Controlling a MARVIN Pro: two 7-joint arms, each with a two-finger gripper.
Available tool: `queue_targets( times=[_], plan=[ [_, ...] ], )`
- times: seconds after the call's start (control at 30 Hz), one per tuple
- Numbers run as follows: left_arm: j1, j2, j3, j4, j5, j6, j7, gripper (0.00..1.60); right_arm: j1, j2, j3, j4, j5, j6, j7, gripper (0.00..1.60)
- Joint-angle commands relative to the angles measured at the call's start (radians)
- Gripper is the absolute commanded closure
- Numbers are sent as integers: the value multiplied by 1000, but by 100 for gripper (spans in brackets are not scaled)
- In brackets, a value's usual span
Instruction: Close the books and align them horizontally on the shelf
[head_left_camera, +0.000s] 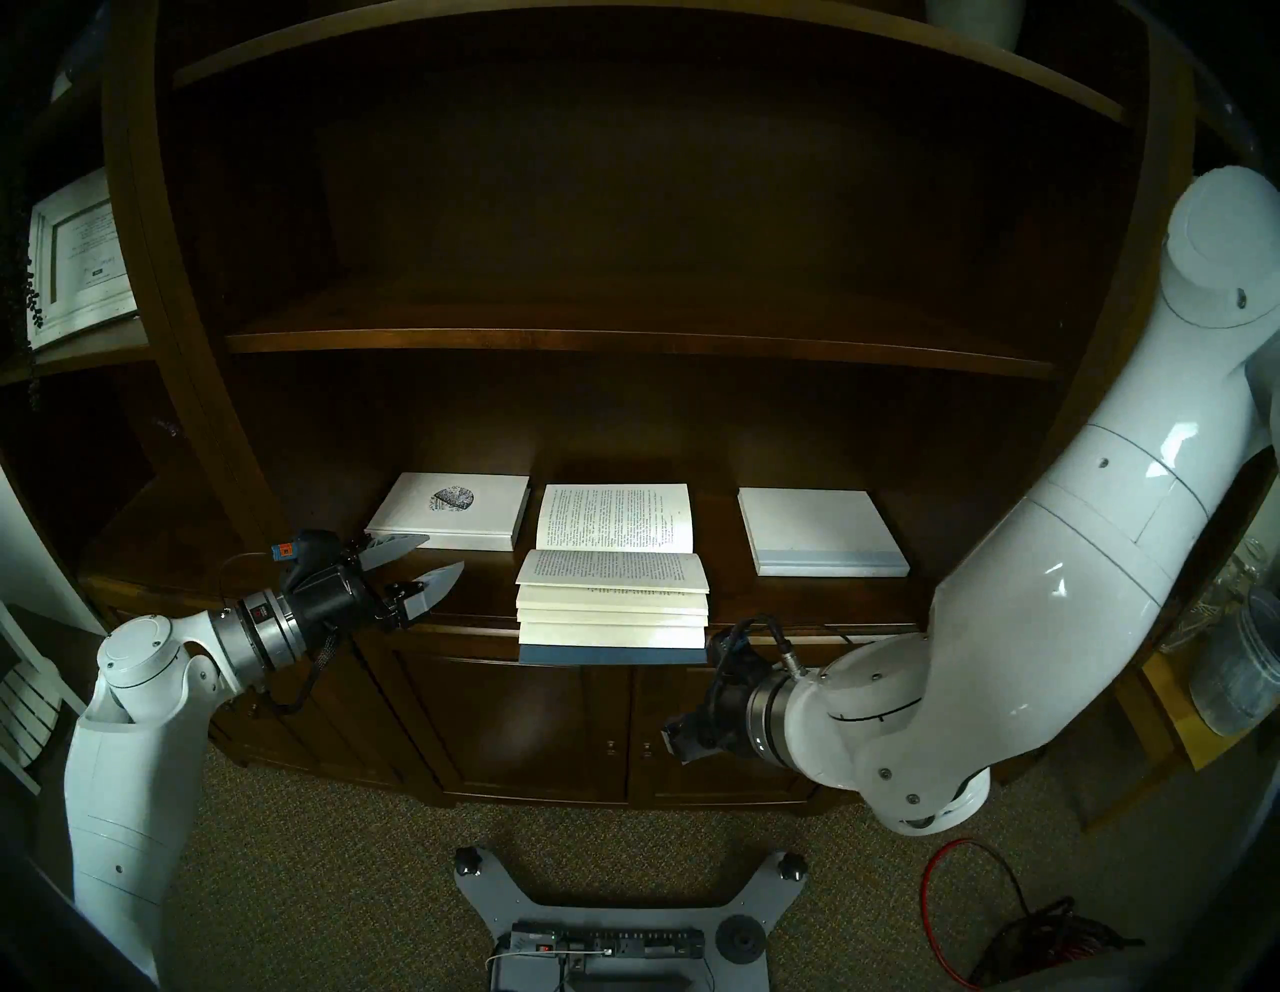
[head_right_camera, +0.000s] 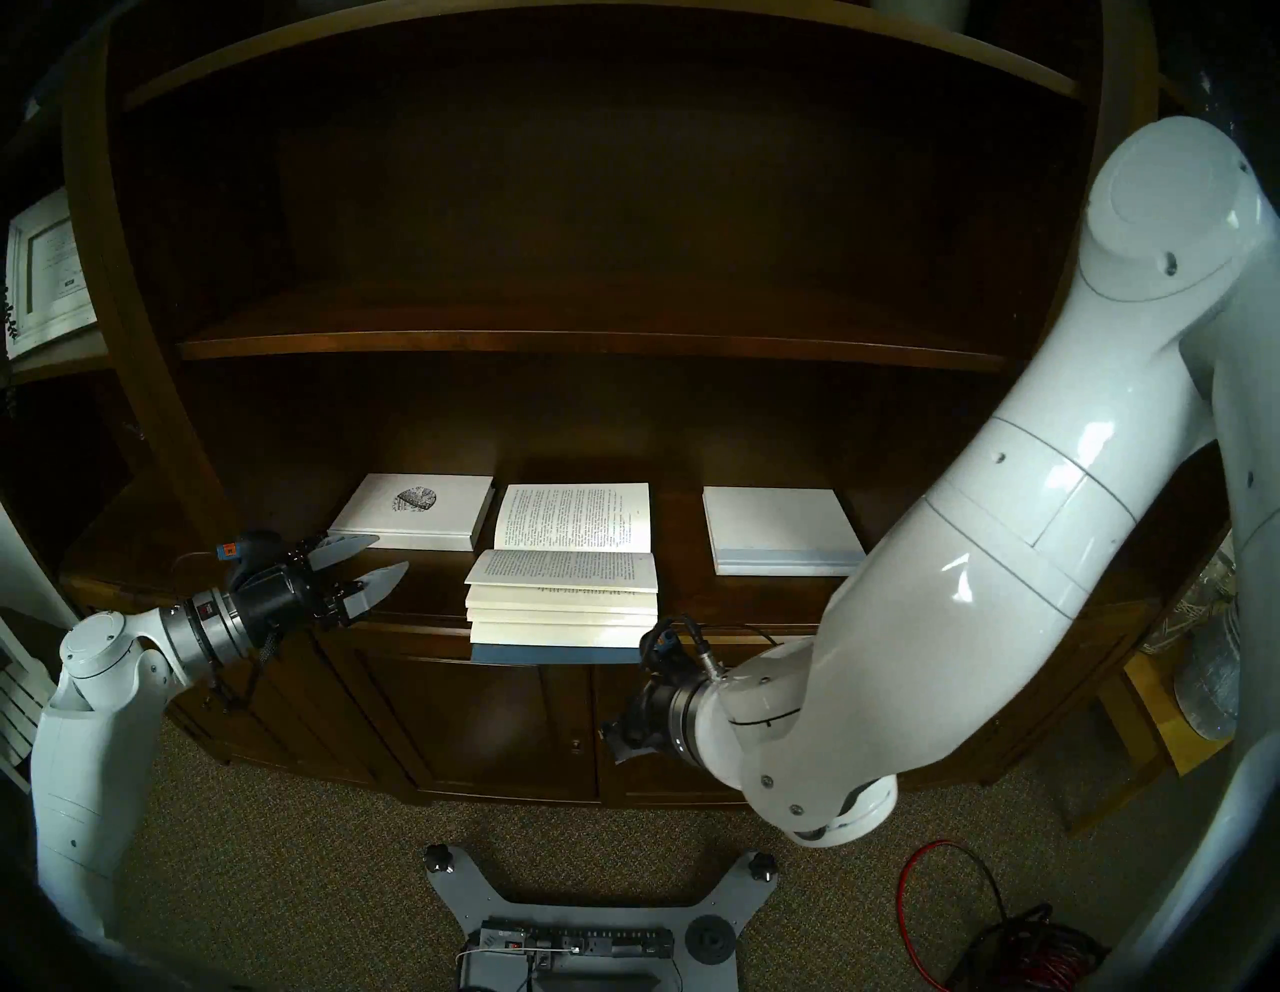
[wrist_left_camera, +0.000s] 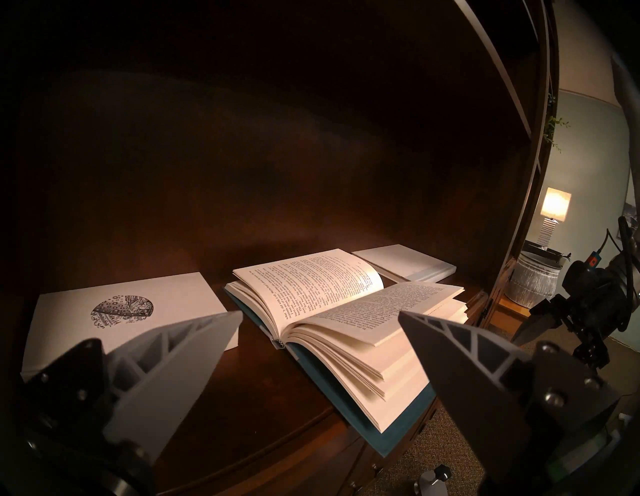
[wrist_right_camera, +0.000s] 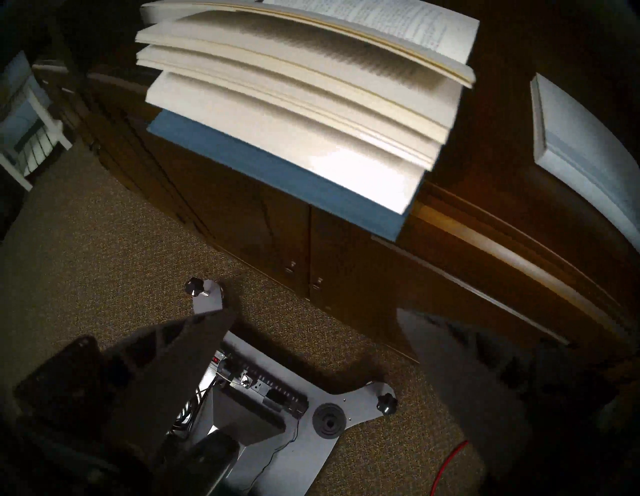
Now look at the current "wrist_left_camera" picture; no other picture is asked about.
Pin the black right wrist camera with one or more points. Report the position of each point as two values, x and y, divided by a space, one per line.
582 275

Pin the small wooden stool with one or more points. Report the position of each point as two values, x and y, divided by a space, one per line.
510 312

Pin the green plant white pot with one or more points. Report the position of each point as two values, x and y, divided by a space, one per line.
550 128

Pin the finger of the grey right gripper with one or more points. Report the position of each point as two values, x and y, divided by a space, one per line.
542 320

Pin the white hardcover book blue spine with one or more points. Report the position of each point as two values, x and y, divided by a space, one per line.
405 260

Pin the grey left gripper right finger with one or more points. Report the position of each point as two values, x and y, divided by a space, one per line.
475 390

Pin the lit table lamp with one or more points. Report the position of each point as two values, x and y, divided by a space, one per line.
556 205

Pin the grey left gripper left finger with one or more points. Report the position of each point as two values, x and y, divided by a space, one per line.
165 380

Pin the dark wooden bookshelf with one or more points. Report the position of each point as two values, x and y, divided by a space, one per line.
250 150

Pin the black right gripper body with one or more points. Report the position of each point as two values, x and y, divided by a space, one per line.
602 310

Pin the framed wall picture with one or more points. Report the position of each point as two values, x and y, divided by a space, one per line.
630 210

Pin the clear plastic jar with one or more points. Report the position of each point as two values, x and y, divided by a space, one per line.
532 280

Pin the white book round illustration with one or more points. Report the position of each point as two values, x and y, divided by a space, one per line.
175 295

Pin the teal cover paperback book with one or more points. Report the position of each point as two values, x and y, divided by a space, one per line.
325 285

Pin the black base knob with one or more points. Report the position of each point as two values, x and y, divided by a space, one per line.
435 481

